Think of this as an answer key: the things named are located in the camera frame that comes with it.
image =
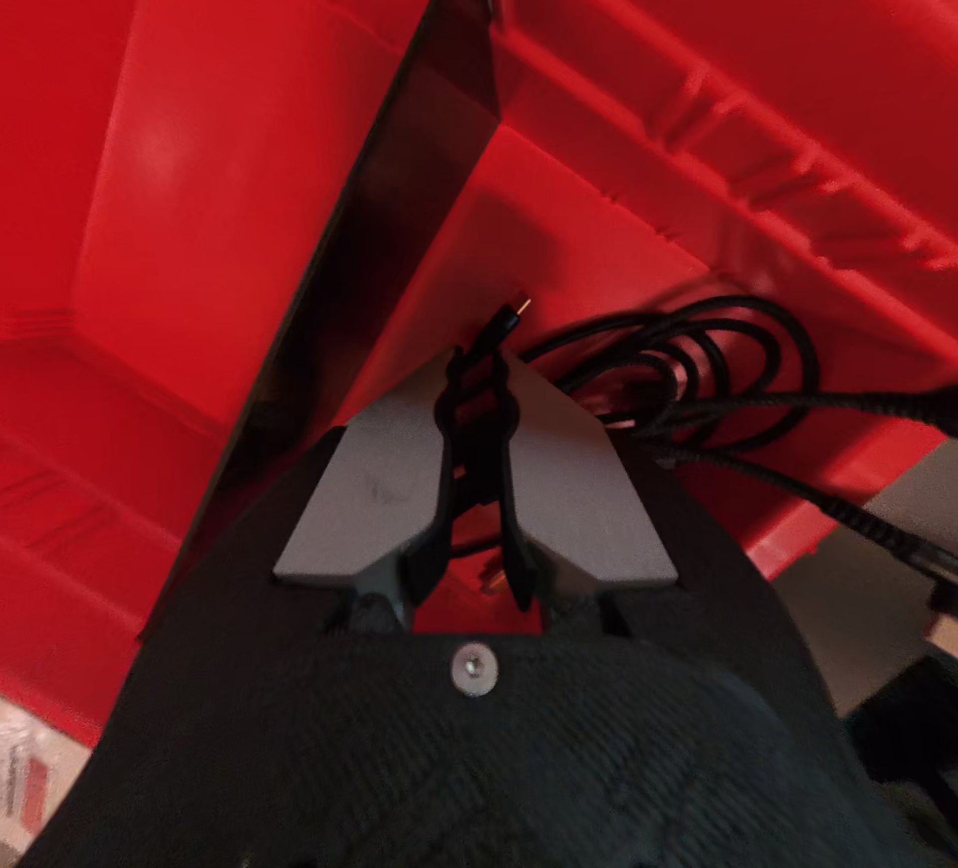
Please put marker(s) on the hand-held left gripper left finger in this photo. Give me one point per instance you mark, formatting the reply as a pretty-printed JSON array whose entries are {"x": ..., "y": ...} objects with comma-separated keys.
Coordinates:
[{"x": 367, "y": 501}]

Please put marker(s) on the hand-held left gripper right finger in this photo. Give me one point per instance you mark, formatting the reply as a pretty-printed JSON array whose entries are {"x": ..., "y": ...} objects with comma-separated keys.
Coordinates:
[{"x": 584, "y": 501}]

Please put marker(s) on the red plastic bin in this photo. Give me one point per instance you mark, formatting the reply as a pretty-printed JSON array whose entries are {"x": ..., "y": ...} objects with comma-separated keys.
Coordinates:
[{"x": 225, "y": 179}]

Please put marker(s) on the black bin divider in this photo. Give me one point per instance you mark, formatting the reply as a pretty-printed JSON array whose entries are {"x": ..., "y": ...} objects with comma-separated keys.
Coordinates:
[{"x": 374, "y": 209}]

